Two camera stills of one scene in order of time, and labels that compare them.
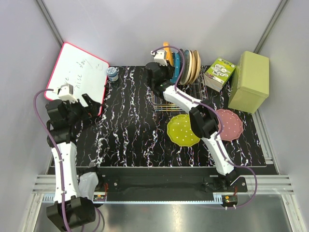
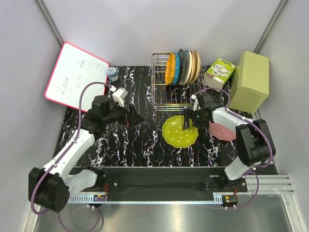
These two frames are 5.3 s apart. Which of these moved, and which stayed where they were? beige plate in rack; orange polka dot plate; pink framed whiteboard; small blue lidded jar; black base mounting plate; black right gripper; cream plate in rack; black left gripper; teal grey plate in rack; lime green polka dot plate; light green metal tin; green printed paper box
Moved: black right gripper; lime green polka dot plate; orange polka dot plate; black left gripper
Stayed: black base mounting plate; pink framed whiteboard; teal grey plate in rack; beige plate in rack; light green metal tin; cream plate in rack; green printed paper box; small blue lidded jar
